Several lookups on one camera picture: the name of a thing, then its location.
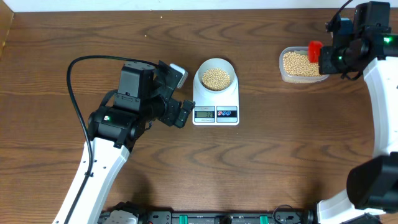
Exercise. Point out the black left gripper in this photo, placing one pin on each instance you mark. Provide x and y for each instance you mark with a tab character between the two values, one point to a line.
169	117

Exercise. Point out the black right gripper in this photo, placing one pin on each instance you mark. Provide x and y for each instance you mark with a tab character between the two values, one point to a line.
326	66

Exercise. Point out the red measuring scoop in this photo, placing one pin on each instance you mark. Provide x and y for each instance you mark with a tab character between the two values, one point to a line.
314	48

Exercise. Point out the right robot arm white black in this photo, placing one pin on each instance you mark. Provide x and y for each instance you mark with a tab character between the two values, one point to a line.
365	47

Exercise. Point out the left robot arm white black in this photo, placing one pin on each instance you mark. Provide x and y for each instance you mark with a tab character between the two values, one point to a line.
144	95

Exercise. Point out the white digital kitchen scale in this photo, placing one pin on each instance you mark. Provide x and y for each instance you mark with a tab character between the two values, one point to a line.
217	108

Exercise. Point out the grey bowl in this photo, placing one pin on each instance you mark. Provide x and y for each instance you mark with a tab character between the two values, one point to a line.
216	74

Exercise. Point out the clear plastic container of beans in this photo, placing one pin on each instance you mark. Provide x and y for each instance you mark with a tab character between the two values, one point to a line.
295	67

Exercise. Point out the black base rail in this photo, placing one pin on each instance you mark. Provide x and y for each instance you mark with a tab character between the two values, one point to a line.
127	212

